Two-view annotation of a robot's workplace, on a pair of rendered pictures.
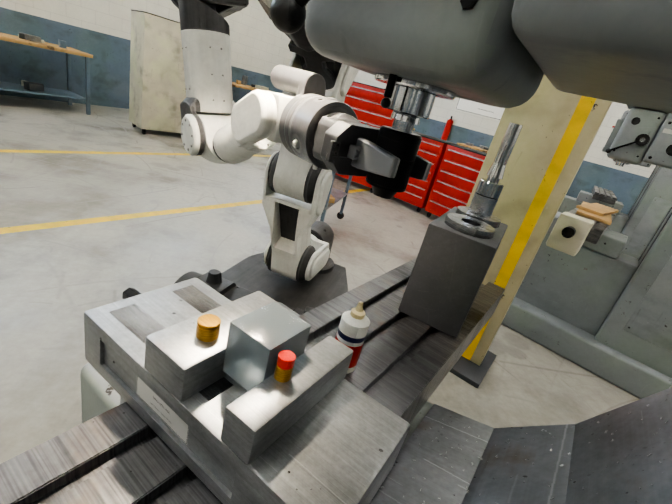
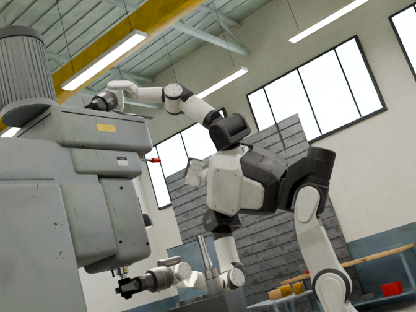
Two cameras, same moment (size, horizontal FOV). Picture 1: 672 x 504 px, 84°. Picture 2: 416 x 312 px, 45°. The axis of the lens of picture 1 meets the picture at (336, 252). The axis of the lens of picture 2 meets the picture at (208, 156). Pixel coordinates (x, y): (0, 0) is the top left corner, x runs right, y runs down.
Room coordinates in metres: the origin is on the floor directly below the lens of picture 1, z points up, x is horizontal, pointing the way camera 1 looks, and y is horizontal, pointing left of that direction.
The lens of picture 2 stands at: (0.94, -1.87, 1.14)
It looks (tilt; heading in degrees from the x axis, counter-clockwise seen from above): 14 degrees up; 93
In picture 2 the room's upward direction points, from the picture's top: 17 degrees counter-clockwise
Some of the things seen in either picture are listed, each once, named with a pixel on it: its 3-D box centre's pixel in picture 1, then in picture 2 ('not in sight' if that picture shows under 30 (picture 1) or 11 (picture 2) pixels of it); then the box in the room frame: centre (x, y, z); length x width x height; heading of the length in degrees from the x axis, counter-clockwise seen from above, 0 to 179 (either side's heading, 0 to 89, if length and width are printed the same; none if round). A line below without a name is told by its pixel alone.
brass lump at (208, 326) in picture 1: (208, 327); not in sight; (0.30, 0.10, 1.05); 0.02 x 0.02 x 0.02
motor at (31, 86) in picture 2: not in sight; (23, 77); (0.30, -0.25, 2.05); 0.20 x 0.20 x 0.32
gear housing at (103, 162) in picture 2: not in sight; (89, 172); (0.41, -0.07, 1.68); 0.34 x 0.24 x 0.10; 59
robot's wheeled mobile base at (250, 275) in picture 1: (289, 277); not in sight; (1.28, 0.15, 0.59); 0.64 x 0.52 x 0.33; 167
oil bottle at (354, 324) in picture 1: (351, 334); not in sight; (0.44, -0.05, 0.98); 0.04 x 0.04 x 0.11
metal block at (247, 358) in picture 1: (267, 347); not in sight; (0.30, 0.04, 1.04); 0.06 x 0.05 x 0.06; 151
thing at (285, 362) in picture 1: (284, 366); not in sight; (0.27, 0.02, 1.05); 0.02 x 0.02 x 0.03
